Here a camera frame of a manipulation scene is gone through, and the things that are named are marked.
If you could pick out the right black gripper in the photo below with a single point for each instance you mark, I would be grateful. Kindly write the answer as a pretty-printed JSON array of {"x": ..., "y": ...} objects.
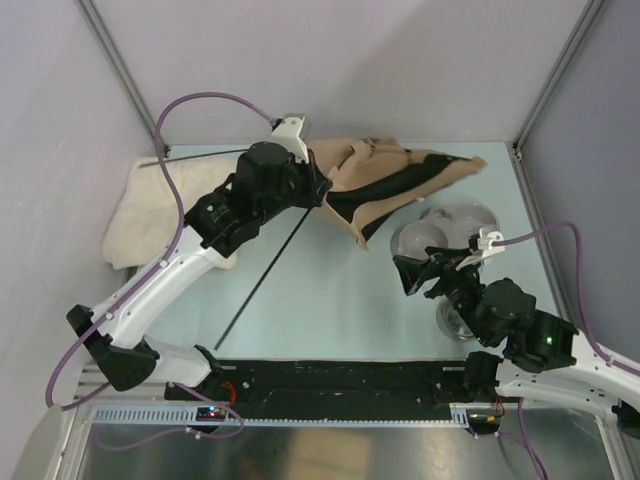
[{"x": 449, "y": 258}]

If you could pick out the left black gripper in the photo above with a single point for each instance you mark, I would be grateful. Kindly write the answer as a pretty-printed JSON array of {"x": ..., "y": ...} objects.
[{"x": 315, "y": 188}]

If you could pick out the black tent pole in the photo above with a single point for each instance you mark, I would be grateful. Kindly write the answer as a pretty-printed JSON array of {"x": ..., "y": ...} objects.
[
  {"x": 225, "y": 334},
  {"x": 191, "y": 157}
]

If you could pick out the beige pet tent fabric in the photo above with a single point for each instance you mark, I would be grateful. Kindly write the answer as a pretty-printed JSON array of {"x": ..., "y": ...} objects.
[{"x": 374, "y": 177}]

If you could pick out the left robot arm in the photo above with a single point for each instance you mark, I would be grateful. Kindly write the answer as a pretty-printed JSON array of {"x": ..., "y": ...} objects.
[{"x": 268, "y": 180}]

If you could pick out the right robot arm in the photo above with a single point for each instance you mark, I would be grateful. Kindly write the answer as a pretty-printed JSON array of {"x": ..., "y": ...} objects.
[{"x": 526, "y": 352}]

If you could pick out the grey double pet feeder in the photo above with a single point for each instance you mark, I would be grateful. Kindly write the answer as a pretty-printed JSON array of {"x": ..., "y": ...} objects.
[{"x": 444, "y": 227}]

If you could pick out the stainless steel pet bowl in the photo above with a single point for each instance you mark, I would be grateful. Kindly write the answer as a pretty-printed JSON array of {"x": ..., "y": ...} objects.
[{"x": 451, "y": 323}]

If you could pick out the white fluffy cushion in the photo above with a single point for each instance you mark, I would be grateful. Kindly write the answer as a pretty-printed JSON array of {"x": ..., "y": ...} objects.
[{"x": 146, "y": 217}]

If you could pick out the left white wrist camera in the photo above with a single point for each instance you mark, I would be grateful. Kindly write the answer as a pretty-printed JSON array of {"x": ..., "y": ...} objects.
[{"x": 290, "y": 133}]

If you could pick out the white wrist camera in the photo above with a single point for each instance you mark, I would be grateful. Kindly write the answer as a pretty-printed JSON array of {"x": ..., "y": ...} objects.
[
  {"x": 487, "y": 245},
  {"x": 290, "y": 133}
]

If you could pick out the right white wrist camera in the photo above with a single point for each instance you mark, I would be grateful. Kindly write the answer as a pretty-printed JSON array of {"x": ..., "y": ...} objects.
[{"x": 487, "y": 245}]

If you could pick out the white slotted cable duct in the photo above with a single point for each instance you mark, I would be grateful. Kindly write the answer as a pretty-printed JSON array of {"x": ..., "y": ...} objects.
[{"x": 209, "y": 416}]

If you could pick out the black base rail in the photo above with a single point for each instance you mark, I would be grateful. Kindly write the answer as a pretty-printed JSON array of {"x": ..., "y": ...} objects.
[{"x": 352, "y": 387}]

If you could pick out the left aluminium frame post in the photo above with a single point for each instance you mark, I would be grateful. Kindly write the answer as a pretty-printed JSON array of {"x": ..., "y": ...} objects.
[{"x": 113, "y": 56}]

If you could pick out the aluminium frame post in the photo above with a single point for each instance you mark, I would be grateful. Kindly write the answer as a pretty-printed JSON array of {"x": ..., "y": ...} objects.
[
  {"x": 113, "y": 56},
  {"x": 586, "y": 22}
]

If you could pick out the right aluminium frame post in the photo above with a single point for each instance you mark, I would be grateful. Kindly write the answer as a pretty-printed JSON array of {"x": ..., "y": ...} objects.
[{"x": 586, "y": 22}]

